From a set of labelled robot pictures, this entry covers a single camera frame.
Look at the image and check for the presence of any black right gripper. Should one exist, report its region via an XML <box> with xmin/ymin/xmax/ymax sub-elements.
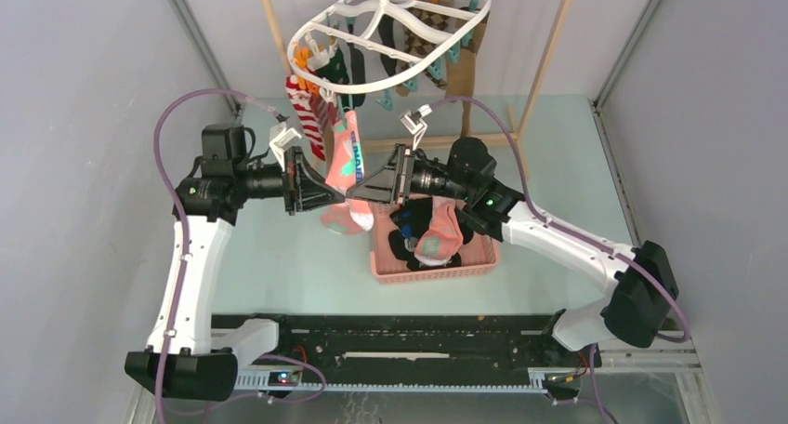
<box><xmin>347</xmin><ymin>145</ymin><xmax>472</xmax><ymax>208</ymax></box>

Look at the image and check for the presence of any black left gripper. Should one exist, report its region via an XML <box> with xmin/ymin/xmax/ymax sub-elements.
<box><xmin>235</xmin><ymin>146</ymin><xmax>345</xmax><ymax>216</ymax></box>

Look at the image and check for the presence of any black blue white sock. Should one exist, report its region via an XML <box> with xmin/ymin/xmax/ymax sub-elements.
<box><xmin>387</xmin><ymin>197</ymin><xmax>433</xmax><ymax>272</ymax></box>

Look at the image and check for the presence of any pink green patterned sock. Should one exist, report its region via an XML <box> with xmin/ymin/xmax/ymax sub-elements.
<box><xmin>415</xmin><ymin>197</ymin><xmax>462</xmax><ymax>265</ymax></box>

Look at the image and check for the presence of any red white striped sock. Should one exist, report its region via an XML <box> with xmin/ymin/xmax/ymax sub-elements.
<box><xmin>284</xmin><ymin>75</ymin><xmax>326</xmax><ymax>162</ymax></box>

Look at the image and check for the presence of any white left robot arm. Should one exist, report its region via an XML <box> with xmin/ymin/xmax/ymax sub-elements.
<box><xmin>125</xmin><ymin>123</ymin><xmax>344</xmax><ymax>402</ymax></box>

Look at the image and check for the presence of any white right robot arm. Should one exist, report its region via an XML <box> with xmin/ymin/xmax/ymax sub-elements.
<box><xmin>347</xmin><ymin>138</ymin><xmax>678</xmax><ymax>366</ymax></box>

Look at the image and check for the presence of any wooden hanger rack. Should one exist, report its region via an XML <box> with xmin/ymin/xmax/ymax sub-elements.
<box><xmin>261</xmin><ymin>0</ymin><xmax>590</xmax><ymax>163</ymax></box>

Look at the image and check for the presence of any white oval clip hanger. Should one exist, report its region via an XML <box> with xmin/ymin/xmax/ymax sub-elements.
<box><xmin>284</xmin><ymin>0</ymin><xmax>492</xmax><ymax>95</ymax></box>

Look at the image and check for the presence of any pink plastic basket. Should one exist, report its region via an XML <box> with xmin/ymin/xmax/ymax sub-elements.
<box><xmin>370</xmin><ymin>196</ymin><xmax>500</xmax><ymax>284</ymax></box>

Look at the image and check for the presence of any brown argyle sock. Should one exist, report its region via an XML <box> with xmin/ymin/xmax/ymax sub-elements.
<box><xmin>393</xmin><ymin>5</ymin><xmax>453</xmax><ymax>99</ymax></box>

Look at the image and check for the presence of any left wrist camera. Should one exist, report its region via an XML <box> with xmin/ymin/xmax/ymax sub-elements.
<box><xmin>269</xmin><ymin>121</ymin><xmax>303</xmax><ymax>169</ymax></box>

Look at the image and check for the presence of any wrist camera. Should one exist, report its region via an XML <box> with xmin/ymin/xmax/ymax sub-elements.
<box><xmin>400</xmin><ymin>104</ymin><xmax>432</xmax><ymax>150</ymax></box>
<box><xmin>269</xmin><ymin>121</ymin><xmax>303</xmax><ymax>169</ymax></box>

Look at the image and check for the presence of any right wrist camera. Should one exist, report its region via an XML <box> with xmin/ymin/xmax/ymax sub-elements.
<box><xmin>400</xmin><ymin>104</ymin><xmax>432</xmax><ymax>150</ymax></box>

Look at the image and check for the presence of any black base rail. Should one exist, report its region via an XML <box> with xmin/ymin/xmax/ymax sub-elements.
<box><xmin>209</xmin><ymin>312</ymin><xmax>617</xmax><ymax>389</ymax></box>

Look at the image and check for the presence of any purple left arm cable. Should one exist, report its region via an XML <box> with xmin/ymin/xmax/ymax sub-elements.
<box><xmin>152</xmin><ymin>88</ymin><xmax>327</xmax><ymax>424</ymax></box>

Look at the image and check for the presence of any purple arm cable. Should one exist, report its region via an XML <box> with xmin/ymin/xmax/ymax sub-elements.
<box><xmin>152</xmin><ymin>88</ymin><xmax>327</xmax><ymax>424</ymax></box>
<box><xmin>427</xmin><ymin>96</ymin><xmax>692</xmax><ymax>424</ymax></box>

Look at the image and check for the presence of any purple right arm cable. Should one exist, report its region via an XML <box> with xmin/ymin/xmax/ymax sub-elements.
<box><xmin>427</xmin><ymin>96</ymin><xmax>692</xmax><ymax>424</ymax></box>

